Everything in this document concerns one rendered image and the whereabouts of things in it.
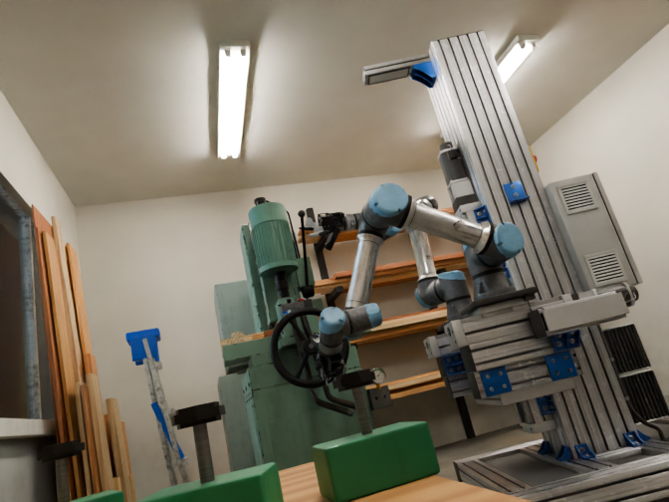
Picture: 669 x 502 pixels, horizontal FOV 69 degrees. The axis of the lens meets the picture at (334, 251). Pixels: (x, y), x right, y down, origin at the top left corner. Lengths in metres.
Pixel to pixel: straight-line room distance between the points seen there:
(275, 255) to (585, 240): 1.25
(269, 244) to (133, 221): 2.73
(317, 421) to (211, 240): 2.95
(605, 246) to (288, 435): 1.40
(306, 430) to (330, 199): 3.31
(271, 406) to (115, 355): 2.67
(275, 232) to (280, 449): 0.89
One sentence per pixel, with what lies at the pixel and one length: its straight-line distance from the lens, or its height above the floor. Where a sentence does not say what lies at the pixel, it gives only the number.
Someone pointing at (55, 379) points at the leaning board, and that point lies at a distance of 3.04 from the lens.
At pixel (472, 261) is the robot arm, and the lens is 1.83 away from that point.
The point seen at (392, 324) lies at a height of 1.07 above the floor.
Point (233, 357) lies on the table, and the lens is 1.94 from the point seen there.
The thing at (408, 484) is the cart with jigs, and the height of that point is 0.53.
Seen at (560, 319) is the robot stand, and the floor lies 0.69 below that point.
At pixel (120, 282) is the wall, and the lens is 4.58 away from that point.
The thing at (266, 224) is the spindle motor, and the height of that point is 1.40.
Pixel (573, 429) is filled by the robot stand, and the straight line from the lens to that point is 2.05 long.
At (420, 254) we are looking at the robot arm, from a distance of 2.44.
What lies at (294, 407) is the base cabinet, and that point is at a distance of 1.95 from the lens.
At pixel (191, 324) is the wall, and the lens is 4.43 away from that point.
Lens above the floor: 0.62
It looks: 16 degrees up
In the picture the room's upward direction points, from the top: 14 degrees counter-clockwise
